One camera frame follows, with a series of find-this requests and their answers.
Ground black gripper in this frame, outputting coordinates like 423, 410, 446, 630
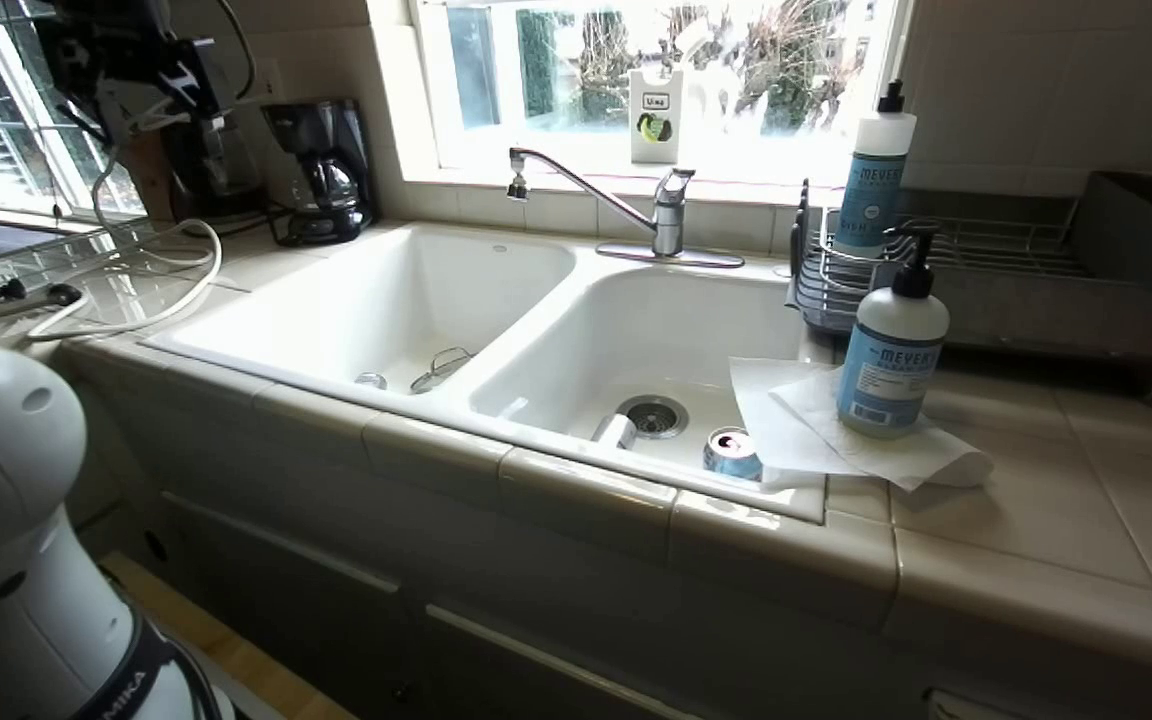
35, 0, 226, 136

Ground glass coffee carafe black handle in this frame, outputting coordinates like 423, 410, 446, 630
290, 151, 375, 234

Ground black coffee maker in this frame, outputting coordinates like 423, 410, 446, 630
260, 98, 382, 252

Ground wooden knife block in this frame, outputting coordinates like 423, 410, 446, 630
111, 125, 187, 229

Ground white double sink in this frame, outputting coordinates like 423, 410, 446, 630
148, 217, 831, 529

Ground large kitchen window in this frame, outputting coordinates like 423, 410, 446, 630
363, 0, 918, 194

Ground white card green print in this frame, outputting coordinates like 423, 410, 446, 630
623, 67, 689, 169

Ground chrome faucet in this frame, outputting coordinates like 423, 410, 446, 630
505, 144, 747, 272

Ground small white cup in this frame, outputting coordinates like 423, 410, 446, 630
591, 410, 639, 453

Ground grey cabinet front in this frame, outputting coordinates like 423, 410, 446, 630
69, 383, 952, 720

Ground metal drain strainer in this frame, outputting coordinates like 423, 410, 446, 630
617, 391, 690, 439

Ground small blue can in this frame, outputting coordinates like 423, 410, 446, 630
700, 429, 768, 486

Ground tall soap bottle blue label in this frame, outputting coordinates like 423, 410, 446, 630
823, 75, 918, 260

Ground white paper towel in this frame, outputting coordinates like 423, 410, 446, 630
726, 351, 994, 496

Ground short pump soap bottle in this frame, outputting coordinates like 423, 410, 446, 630
835, 224, 957, 439

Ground grey dish rack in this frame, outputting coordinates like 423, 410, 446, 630
891, 169, 1152, 372

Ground white cable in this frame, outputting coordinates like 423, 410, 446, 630
21, 125, 226, 344

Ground wire sponge caddy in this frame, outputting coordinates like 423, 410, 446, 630
788, 177, 899, 337

